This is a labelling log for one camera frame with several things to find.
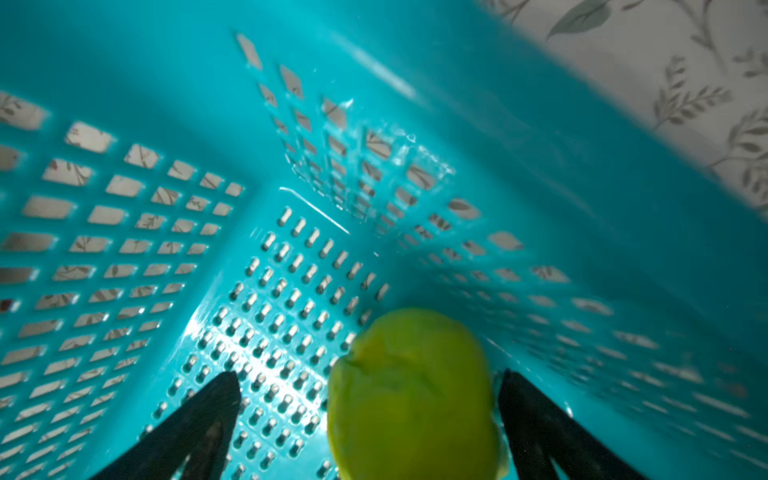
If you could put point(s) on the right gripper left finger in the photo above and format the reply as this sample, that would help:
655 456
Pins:
194 439

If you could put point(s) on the green pear toy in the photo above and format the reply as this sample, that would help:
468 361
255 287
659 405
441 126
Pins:
413 399

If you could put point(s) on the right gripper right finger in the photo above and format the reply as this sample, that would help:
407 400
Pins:
543 438

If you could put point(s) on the teal plastic basket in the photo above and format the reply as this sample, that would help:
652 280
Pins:
193 187

